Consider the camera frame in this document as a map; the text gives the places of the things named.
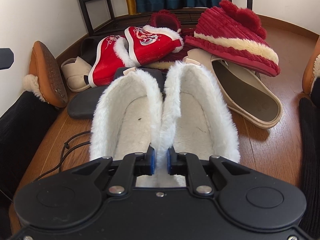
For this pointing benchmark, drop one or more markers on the beige cross-strap shoe right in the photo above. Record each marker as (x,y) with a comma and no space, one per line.
(242,90)

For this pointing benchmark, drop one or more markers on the white fur embroidered shoe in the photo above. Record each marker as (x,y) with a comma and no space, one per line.
(128,116)

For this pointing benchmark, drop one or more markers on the beige cross-strap shoe left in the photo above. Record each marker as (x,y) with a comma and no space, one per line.
(76,71)

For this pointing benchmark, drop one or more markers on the red embroidered boot left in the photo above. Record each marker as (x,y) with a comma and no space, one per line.
(112,53)

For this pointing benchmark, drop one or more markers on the beige cross-strap shoe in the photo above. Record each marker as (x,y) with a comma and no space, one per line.
(76,71)
(242,90)

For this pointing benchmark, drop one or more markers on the black slide front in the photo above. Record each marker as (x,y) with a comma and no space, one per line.
(83,104)

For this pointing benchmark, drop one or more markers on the dark red corduroy pompom slipper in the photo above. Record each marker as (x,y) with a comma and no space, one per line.
(237,35)

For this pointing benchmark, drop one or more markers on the black slide near rack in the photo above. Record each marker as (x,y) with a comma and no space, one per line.
(88,48)

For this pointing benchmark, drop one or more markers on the orange slipper right side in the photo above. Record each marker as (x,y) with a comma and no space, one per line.
(308,76)

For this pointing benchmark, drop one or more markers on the black trouser leg left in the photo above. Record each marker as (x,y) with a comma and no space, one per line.
(23,127)

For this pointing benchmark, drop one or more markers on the dark red corduroy slipper lower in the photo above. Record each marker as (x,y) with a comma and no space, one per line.
(166,62)

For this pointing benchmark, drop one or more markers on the dark red knit slipper back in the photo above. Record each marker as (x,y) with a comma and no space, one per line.
(165,19)

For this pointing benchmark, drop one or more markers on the black trouser leg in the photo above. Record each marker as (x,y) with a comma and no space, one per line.
(23,127)
(309,126)

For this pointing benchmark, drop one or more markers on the orange slipper against wall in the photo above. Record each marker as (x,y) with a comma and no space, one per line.
(44,79)

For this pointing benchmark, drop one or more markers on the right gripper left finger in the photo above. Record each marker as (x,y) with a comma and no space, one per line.
(124,172)

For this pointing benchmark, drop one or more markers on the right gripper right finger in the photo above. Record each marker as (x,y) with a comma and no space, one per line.
(190,167)

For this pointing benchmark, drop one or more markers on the red embroidered boot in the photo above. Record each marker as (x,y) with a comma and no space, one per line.
(150,44)
(112,53)

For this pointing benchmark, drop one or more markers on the black trouser leg right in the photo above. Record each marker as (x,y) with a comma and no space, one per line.
(309,126)

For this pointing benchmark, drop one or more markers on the red embroidered boot right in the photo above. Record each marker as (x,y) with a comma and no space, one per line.
(150,44)

